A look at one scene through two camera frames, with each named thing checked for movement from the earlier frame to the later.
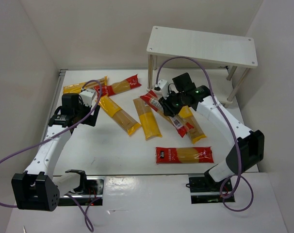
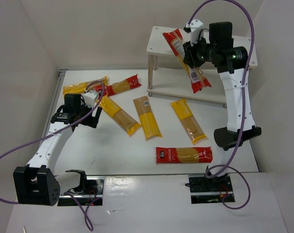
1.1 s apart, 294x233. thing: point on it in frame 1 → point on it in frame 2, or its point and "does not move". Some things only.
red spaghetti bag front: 190,155 does not move
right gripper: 166,106 → 190,55
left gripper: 91,116 does not move
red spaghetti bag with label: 181,125 → 195,75
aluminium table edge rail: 53,97 does not move
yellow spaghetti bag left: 128,124 does not move
